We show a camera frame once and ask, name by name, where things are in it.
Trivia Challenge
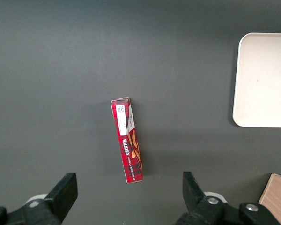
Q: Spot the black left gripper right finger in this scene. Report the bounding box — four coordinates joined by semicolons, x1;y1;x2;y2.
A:
175;172;281;225

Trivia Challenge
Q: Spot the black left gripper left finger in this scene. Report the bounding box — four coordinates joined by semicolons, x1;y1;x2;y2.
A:
0;172;78;225

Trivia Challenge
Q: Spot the red tartan cookie box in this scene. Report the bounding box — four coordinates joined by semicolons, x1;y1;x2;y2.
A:
111;96;145;184

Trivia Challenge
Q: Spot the white rectangular tray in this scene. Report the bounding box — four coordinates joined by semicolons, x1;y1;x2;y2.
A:
232;32;281;128

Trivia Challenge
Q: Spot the wooden drawer cabinet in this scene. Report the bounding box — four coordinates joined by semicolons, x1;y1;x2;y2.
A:
258;172;281;225

